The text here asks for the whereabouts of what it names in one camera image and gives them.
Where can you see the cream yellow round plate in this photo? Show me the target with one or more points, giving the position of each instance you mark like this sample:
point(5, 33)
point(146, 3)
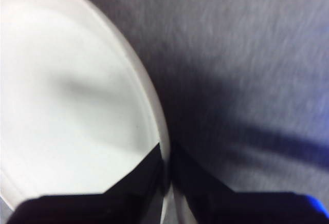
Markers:
point(64, 54)

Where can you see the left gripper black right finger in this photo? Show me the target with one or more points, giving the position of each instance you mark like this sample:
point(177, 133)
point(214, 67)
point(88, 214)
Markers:
point(244, 208)

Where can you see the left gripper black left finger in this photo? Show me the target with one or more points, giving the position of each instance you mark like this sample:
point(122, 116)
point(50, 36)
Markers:
point(102, 208)

